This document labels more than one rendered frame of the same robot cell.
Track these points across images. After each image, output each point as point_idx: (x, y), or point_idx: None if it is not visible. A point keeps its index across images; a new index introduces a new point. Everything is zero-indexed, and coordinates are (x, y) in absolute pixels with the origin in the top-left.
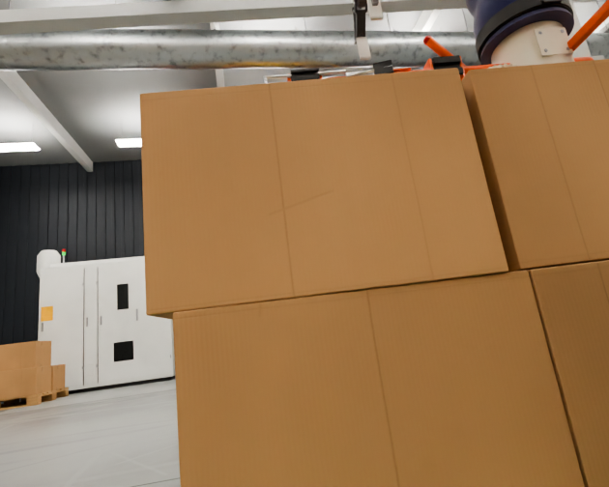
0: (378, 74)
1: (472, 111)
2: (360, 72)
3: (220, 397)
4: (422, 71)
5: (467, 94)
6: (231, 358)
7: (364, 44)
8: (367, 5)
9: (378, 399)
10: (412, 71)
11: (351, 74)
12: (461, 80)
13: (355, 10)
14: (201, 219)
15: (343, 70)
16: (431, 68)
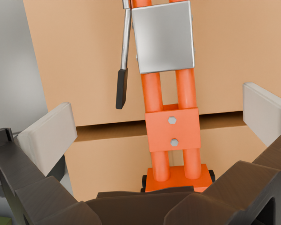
0: (31, 39)
1: (84, 127)
2: (122, 39)
3: None
4: (43, 90)
5: (80, 134)
6: None
7: (263, 127)
8: (44, 119)
9: None
10: (40, 78)
11: (124, 20)
12: (78, 141)
13: (233, 166)
14: None
15: (122, 3)
16: (146, 180)
